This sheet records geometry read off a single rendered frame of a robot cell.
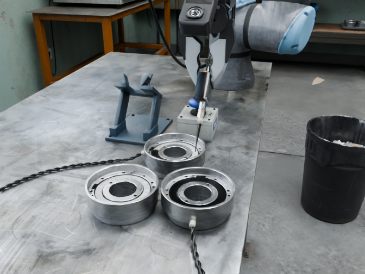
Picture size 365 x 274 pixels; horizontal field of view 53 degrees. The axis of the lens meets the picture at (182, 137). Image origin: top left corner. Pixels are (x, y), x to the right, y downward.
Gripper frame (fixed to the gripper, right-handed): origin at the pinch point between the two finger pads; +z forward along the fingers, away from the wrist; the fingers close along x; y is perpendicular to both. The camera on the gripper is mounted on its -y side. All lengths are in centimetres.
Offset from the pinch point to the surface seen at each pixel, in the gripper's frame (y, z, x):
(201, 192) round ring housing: -16.7, 11.5, -3.8
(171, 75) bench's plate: 42.6, 13.1, 20.8
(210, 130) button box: 2.5, 10.4, -0.7
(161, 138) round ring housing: -4.9, 9.7, 6.6
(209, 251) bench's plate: -26.4, 13.1, -7.5
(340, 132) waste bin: 118, 59, -41
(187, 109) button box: 7.4, 8.6, 5.3
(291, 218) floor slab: 88, 93, -23
